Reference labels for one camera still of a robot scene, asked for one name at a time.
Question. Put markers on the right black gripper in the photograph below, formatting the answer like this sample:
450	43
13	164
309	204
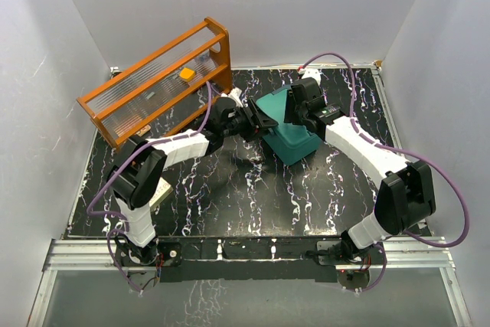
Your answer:
289	116

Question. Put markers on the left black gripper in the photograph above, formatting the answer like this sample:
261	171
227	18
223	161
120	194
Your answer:
256	132

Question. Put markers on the teal medicine box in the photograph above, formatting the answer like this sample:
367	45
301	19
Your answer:
289	142

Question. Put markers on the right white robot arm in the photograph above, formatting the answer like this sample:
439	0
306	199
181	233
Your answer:
405	192

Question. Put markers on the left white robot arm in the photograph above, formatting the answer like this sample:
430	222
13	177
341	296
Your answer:
136	173

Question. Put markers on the cream medicine carton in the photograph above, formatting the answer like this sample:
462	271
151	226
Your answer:
163	190

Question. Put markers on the yellow-orange small block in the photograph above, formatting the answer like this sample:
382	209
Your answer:
187	74

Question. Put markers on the orange wooden shelf rack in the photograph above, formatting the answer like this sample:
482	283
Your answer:
142	93

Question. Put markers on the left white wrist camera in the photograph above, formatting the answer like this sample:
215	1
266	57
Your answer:
235	95

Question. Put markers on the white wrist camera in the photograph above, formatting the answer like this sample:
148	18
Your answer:
311	73
235	95

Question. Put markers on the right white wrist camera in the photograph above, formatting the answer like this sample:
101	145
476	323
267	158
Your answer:
311	73

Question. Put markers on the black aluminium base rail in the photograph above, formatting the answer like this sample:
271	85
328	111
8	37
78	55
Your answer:
180	259

